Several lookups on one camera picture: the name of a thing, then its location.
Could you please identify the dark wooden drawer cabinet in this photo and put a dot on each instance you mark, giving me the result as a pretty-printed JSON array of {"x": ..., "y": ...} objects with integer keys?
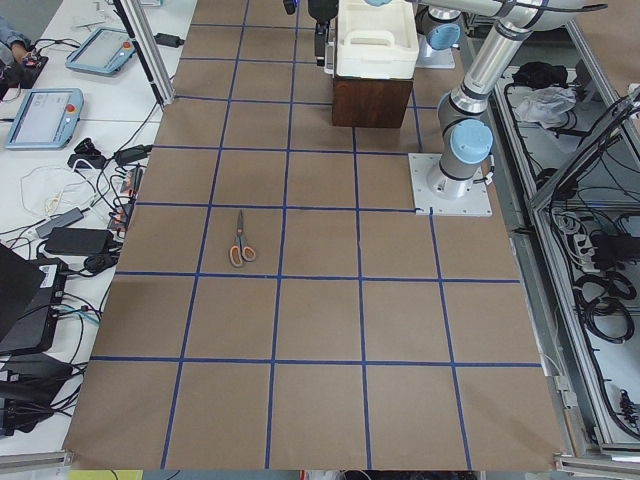
[{"x": 370, "y": 103}]

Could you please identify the black laptop computer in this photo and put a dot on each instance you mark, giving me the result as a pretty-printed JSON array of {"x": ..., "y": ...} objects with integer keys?
[{"x": 30, "y": 291}]

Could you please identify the crumpled white cloth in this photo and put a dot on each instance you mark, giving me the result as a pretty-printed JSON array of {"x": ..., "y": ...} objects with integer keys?
[{"x": 548, "y": 106}]

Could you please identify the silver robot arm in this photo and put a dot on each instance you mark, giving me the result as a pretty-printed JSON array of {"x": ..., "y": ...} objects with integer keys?
[{"x": 467, "y": 139}]

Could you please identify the grey orange handled scissors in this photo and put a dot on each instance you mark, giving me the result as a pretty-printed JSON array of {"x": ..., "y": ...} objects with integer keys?
[{"x": 241, "y": 252}]

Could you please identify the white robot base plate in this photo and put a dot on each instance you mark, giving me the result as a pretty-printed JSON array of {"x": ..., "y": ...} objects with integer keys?
[{"x": 436, "y": 194}]

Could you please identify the upper blue teach pendant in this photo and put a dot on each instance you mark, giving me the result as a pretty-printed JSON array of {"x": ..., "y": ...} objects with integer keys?
[{"x": 103, "y": 53}]

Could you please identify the blue teach pendant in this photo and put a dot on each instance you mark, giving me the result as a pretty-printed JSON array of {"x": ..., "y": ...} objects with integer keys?
[
  {"x": 46, "y": 119},
  {"x": 103, "y": 53}
]

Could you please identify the black power adapter brick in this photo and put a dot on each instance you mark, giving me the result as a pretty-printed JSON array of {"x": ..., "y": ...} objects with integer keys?
[{"x": 78, "y": 241}]

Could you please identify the aluminium frame post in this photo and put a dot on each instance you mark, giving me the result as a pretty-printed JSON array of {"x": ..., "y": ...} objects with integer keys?
[{"x": 137, "y": 26}]

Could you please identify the white foam tray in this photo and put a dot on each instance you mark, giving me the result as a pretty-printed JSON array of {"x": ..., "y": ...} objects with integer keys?
[{"x": 376, "y": 42}]

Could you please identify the lower blue teach pendant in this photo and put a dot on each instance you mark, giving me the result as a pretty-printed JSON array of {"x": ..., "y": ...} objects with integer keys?
[{"x": 46, "y": 119}]

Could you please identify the aluminium side rack frame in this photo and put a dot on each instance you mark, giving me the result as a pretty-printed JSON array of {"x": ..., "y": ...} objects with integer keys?
[{"x": 576, "y": 232}]

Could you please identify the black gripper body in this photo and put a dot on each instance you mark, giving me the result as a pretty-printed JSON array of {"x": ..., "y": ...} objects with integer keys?
[{"x": 320, "y": 9}]

